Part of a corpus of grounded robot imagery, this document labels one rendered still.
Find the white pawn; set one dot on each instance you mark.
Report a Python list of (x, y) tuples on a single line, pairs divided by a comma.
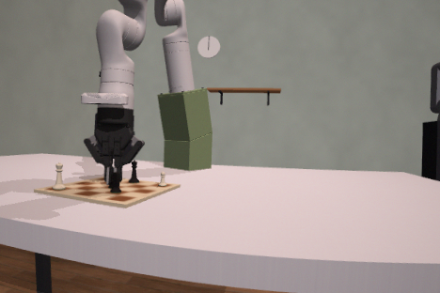
[(162, 183)]

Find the wooden chessboard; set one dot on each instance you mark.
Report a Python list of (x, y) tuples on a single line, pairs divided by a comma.
[(96, 191)]

